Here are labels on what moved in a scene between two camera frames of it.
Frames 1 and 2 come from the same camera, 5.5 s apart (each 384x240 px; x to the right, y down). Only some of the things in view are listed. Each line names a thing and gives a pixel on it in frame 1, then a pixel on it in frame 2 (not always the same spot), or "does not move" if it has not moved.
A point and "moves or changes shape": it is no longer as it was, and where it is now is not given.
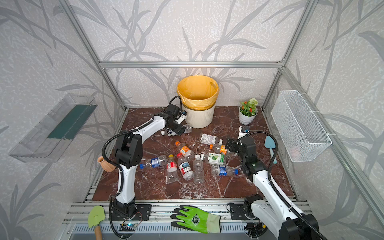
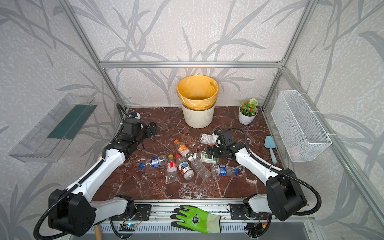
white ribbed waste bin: (198, 119) does not move
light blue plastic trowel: (269, 143) does not move
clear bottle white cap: (198, 169) moves or changes shape
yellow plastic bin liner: (198, 92) does not move
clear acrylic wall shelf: (43, 142) does not move
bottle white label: (208, 139) does not move
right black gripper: (230, 145) -> (212, 151)
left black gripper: (177, 129) -> (149, 129)
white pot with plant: (247, 111) does not move
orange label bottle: (185, 150) does not move
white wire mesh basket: (301, 135) does not move
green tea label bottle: (214, 158) moves or changes shape
